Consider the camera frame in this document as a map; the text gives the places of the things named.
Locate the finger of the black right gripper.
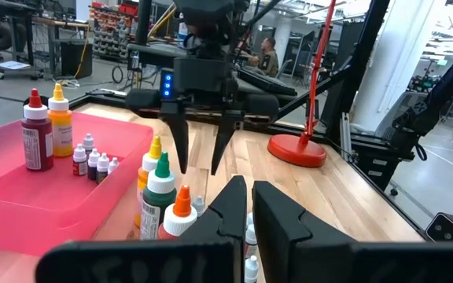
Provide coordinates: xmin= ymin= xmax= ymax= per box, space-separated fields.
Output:
xmin=209 ymin=93 xmax=282 ymax=177
xmin=125 ymin=88 xmax=191 ymax=175

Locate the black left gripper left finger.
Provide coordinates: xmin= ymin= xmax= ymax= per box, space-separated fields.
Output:
xmin=35 ymin=175 xmax=249 ymax=283

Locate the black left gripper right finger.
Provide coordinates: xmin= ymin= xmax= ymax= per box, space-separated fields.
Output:
xmin=252 ymin=180 xmax=453 ymax=283

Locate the large yellow food coloring bottle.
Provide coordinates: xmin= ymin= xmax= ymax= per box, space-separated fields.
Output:
xmin=47 ymin=83 xmax=74 ymax=158
xmin=134 ymin=135 xmax=163 ymax=229

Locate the large orange food coloring bottle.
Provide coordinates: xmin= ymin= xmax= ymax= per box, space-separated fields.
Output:
xmin=157 ymin=184 xmax=199 ymax=241

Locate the large green food coloring bottle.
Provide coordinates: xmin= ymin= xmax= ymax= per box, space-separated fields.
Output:
xmin=139 ymin=151 xmax=178 ymax=241

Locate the small red dropper bottle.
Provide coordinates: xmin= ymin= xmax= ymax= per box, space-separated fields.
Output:
xmin=72 ymin=143 xmax=89 ymax=177
xmin=244 ymin=255 xmax=260 ymax=283

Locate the large red food coloring bottle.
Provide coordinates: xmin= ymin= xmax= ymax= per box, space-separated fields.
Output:
xmin=20 ymin=88 xmax=54 ymax=172

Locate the person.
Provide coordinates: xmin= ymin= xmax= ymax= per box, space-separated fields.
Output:
xmin=238 ymin=37 xmax=281 ymax=79

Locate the red desk lamp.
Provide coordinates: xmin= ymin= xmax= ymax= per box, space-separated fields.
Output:
xmin=267 ymin=0 xmax=337 ymax=169

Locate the shelf of parts bins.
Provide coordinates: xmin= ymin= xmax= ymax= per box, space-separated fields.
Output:
xmin=88 ymin=2 xmax=139 ymax=60

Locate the black equipment box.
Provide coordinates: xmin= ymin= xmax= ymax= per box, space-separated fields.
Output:
xmin=350 ymin=133 xmax=416 ymax=193

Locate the black cabinet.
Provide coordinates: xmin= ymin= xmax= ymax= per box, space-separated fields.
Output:
xmin=59 ymin=39 xmax=94 ymax=79

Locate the pink plastic tray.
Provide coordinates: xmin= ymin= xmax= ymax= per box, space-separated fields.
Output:
xmin=0 ymin=112 xmax=155 ymax=257

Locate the black workbench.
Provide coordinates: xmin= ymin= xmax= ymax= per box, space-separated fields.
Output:
xmin=0 ymin=0 xmax=46 ymax=82

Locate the black aluminium table frame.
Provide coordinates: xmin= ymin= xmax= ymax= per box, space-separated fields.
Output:
xmin=21 ymin=0 xmax=428 ymax=237

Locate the black table-level camera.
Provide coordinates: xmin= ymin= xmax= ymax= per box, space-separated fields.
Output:
xmin=424 ymin=211 xmax=453 ymax=243

